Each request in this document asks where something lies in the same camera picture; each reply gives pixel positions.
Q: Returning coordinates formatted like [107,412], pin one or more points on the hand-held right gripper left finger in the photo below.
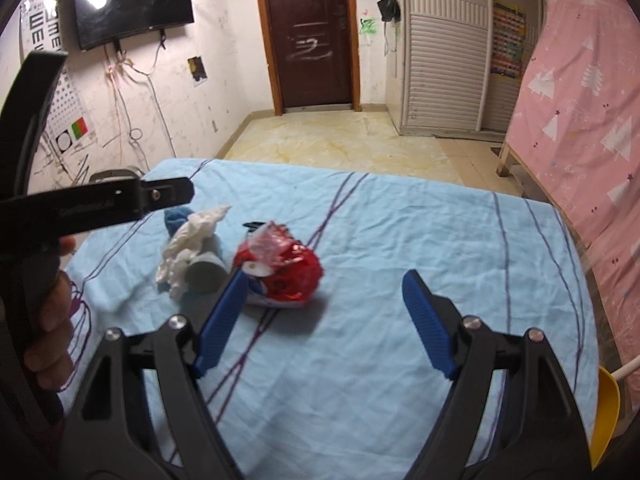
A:
[222,320]

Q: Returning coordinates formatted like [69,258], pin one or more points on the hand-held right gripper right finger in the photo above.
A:
[430,325]

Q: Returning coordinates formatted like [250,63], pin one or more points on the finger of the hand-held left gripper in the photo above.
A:
[170,192]
[177,217]

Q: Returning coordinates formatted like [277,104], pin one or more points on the red snack packet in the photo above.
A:
[290,270]

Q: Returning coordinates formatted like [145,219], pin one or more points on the yellow plastic bin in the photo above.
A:
[606,410]

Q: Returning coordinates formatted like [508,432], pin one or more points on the person's left hand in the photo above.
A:
[55,330]

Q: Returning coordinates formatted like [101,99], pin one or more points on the pale paper cup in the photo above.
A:
[205,275]

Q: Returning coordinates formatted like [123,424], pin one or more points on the grey metal chair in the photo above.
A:
[112,176]

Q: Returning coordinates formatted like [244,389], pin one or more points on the light blue bedsheet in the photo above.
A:
[375,360]

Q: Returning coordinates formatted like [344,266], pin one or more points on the eye chart poster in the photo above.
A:
[65,110]

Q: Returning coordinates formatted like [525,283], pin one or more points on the dark brown door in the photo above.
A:
[310,35]

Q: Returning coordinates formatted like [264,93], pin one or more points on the pink tree-print curtain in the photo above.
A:
[585,135]

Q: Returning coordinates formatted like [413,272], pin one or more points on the white louvered wardrobe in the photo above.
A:
[445,60]

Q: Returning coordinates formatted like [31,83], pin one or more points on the colourful grid poster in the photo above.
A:
[507,40]

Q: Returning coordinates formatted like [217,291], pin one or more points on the dark wall outlet box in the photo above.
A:
[197,69]

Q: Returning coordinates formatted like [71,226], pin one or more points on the black wall television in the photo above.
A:
[135,0]

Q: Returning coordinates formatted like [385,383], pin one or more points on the white metal rail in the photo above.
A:
[627,366]

